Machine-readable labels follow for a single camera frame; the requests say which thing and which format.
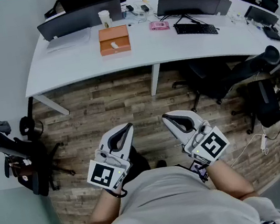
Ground white power strip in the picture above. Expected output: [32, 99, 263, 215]
[258, 133, 270, 154]

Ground black keyboard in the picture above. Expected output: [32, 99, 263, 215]
[173, 16, 219, 41]

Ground person's white t-shirt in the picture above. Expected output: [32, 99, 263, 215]
[67, 148, 280, 224]

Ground person's left forearm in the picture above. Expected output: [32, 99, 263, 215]
[83, 185, 130, 224]

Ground orange tissue box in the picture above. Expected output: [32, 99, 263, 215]
[96, 24, 132, 57]

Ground wide black curved monitor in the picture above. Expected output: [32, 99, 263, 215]
[34, 0, 126, 44]

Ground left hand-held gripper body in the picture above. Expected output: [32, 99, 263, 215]
[82, 144, 136, 195]

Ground small black screen device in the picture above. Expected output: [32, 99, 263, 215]
[189, 158, 210, 184]

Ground black office chair with headrest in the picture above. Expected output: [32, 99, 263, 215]
[168, 44, 280, 116]

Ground black left wrist strap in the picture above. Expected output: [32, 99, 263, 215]
[104, 184, 129, 200]

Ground pink wipes packet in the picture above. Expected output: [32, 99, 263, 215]
[148, 18, 171, 34]

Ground silver closed laptop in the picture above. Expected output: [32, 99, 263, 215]
[43, 26, 95, 55]

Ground black office chair with cloth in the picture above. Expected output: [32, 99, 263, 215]
[0, 108, 79, 205]

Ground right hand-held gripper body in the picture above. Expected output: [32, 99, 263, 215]
[178, 118, 233, 171]

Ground person's black trousers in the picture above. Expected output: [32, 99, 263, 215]
[127, 143, 153, 180]

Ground white paper cup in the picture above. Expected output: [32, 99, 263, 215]
[97, 9, 114, 30]

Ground person's right forearm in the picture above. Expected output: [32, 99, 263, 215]
[205, 153, 259, 206]

